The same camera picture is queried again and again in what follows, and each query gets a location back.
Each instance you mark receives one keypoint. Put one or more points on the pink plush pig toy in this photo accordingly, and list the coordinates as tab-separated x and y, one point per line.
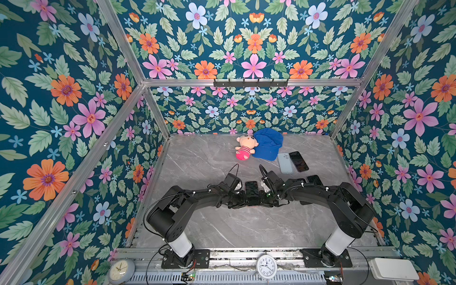
246	148

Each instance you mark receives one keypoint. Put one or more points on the white box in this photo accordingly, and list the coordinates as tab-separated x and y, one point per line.
393	269

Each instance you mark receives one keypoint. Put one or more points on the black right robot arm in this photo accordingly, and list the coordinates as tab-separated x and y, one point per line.
350	210

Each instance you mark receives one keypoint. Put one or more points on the white round clock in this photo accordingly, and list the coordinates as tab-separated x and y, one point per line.
266	267

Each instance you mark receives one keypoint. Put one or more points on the black hook rail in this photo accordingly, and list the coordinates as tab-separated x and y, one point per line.
242	83

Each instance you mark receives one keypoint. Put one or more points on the purple-edged smartphone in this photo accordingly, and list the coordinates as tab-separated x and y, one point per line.
252	196

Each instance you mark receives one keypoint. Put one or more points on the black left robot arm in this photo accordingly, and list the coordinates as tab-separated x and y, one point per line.
168	217

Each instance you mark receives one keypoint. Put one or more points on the black phone case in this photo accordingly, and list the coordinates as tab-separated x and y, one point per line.
301	180

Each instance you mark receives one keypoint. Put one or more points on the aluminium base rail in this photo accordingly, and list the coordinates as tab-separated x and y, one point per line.
288	258

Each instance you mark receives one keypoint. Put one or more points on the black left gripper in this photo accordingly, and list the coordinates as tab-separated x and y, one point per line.
243	203

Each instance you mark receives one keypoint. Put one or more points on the blue-edged smartphone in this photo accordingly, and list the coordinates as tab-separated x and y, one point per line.
298	161

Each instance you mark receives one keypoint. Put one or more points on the beige round clock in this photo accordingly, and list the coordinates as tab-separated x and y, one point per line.
121	272

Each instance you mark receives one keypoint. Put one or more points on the silver-edged black smartphone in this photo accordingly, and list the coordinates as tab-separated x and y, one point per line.
314	179

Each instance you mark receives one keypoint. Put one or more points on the blue baseball cap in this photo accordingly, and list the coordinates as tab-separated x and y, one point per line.
270	142

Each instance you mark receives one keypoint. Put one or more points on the light blue phone case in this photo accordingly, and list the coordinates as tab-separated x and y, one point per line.
285	163

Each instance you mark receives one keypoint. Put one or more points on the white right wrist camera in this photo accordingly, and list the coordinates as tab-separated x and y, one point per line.
264	186

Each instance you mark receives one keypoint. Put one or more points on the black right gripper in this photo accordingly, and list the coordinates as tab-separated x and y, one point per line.
262	201

